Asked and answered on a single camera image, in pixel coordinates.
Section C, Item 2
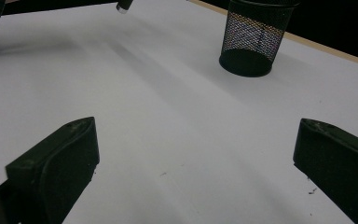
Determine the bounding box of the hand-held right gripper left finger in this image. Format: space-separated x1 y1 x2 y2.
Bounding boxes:
0 116 101 224

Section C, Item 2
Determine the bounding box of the white table board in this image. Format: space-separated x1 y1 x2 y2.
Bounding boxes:
0 0 358 224

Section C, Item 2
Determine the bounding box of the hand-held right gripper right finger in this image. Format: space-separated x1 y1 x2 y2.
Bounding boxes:
293 118 358 224

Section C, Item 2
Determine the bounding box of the black mesh pen holder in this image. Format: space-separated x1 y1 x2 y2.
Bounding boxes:
218 0 302 78

